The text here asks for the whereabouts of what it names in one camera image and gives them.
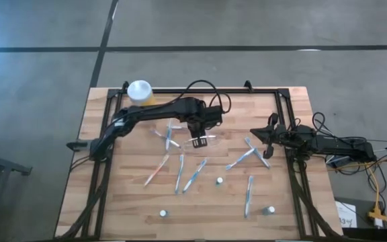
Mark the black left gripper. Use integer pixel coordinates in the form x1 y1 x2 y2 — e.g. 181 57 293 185
185 112 214 149

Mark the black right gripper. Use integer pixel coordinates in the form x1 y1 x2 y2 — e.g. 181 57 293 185
249 114 288 159

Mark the clear acrylic organizer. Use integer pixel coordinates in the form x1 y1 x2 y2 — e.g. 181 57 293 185
182 133 227 151

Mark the blue white pen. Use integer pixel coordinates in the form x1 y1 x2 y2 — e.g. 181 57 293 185
174 153 185 195

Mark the pen with red tip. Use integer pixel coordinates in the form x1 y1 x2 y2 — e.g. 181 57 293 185
142 153 170 188

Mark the yellow canister white lid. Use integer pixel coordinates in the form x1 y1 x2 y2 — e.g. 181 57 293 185
127 79 157 108

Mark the grey power supply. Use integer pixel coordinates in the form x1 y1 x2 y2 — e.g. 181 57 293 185
326 155 352 169

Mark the white paper label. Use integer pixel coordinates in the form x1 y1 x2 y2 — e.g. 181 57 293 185
335 200 358 229

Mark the black box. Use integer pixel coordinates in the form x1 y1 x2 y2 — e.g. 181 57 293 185
343 227 387 242

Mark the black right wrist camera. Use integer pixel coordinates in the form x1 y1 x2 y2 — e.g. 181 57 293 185
286 124 316 149

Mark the black aluminium table frame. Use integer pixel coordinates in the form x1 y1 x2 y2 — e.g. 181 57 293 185
55 80 341 241

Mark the black cable bundle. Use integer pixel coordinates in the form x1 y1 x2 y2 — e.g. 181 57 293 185
312 112 387 176

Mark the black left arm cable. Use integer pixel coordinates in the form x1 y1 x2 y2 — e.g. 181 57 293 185
165 79 232 114

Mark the yellow cable with plug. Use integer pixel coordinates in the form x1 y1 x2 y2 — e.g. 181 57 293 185
327 161 387 223

